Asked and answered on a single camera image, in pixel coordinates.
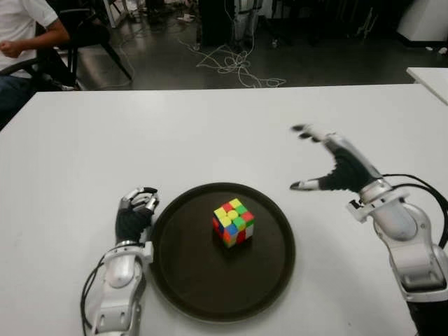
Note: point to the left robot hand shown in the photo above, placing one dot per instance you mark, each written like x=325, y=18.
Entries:
x=131, y=222

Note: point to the multicoloured Rubik's cube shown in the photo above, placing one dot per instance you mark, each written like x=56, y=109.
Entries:
x=232, y=224

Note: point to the black chair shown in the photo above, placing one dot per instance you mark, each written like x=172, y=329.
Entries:
x=91, y=31

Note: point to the black cabinet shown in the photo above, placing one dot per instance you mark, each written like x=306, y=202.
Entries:
x=215, y=21

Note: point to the dark brown round plate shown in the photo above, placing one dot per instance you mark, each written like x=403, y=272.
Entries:
x=196, y=276

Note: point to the seated person white shirt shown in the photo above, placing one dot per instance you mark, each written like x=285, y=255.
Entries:
x=21, y=24

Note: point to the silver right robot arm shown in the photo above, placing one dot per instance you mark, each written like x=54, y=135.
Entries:
x=409, y=245

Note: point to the small white floor object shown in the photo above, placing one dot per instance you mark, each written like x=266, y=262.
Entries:
x=443, y=50

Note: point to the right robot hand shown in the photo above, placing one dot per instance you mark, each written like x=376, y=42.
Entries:
x=344, y=171

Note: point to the white metal frame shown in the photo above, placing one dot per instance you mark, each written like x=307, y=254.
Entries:
x=115, y=14

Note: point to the white neighbouring table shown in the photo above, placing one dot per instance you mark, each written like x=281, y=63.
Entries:
x=430, y=80

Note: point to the white pedestal cabinet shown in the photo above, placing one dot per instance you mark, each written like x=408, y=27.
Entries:
x=425, y=21

